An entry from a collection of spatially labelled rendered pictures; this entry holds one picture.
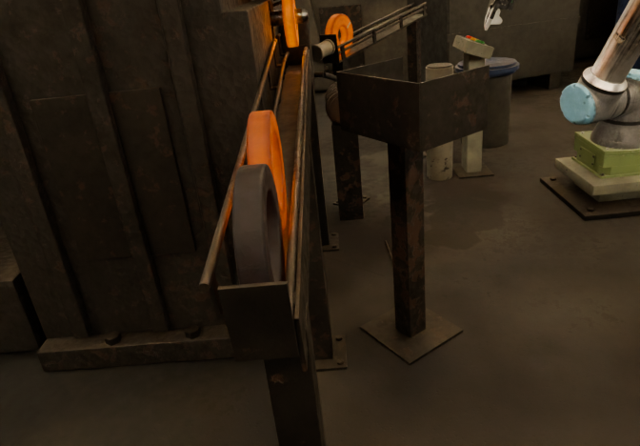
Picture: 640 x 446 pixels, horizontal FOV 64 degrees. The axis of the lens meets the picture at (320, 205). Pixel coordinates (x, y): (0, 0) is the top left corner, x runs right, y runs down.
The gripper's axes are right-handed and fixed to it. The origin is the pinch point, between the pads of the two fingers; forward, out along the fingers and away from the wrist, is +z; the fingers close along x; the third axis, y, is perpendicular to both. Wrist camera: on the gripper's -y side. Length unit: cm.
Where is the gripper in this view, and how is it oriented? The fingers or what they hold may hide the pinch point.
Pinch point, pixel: (485, 27)
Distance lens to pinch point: 235.4
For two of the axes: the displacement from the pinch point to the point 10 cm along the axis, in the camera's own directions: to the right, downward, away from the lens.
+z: -2.5, 8.8, 4.0
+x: 0.0, -4.1, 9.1
